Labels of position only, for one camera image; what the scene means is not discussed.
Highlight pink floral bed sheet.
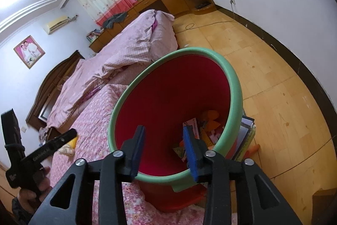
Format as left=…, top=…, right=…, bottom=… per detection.
left=49, top=84, right=208, bottom=225

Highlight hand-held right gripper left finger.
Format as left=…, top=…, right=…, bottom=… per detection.
left=28, top=125, right=146, bottom=225

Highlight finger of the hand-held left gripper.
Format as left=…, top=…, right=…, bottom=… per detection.
left=24, top=129, right=78, bottom=165

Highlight red bin with green rim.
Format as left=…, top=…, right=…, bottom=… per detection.
left=108, top=47, right=243, bottom=212

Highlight pink checked quilt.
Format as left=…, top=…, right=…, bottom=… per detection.
left=47, top=9, right=178, bottom=128

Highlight dark wooden headboard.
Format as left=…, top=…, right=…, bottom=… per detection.
left=26, top=50, right=85, bottom=127

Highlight person's left forearm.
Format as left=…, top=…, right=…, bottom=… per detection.
left=11, top=197, right=33, bottom=225

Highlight stack of books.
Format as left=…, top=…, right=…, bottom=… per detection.
left=232, top=116, right=256, bottom=161

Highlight white medicine box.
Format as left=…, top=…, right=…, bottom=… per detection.
left=183, top=117, right=201, bottom=140

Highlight row of books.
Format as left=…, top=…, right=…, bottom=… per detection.
left=87, top=28, right=104, bottom=42

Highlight framed wall photo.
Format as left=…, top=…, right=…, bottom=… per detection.
left=14, top=35, right=46, bottom=69

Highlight grey clothes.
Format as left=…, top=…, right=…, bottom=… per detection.
left=102, top=13, right=128, bottom=30

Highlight person's left hand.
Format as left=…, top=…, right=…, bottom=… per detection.
left=17, top=166, right=53, bottom=215

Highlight orange perforated plastic bag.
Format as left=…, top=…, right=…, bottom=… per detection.
left=199, top=110, right=224, bottom=136

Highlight pale clothes pile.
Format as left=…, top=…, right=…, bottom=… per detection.
left=39, top=127, right=51, bottom=141

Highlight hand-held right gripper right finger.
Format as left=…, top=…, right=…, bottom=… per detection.
left=182, top=125, right=303, bottom=225

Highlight small orange object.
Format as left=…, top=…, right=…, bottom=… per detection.
left=245, top=144, right=261, bottom=155

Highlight wall air conditioner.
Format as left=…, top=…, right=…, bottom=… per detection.
left=43, top=15, right=69, bottom=35

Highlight cable on floor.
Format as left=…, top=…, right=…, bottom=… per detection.
left=172, top=4, right=236, bottom=30

